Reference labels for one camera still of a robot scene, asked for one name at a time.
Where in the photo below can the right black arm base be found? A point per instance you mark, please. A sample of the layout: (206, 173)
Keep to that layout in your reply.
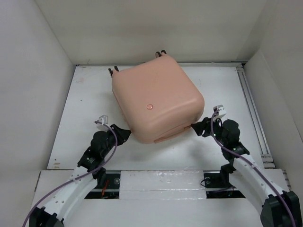
(217, 185)

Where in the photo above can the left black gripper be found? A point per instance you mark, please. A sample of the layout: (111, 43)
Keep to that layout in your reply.
(122, 134)

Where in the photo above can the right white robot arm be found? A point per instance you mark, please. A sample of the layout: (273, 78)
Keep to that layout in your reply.
(276, 207)

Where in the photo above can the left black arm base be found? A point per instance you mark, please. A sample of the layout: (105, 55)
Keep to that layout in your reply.
(108, 188)

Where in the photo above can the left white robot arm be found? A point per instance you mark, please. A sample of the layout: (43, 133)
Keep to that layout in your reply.
(54, 209)

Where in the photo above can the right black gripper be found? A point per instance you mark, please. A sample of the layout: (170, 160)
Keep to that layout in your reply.
(198, 127)

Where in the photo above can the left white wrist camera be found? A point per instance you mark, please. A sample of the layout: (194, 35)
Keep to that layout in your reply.
(102, 122)

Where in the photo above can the pink hard-shell suitcase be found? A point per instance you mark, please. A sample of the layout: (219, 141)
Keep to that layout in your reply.
(157, 99)

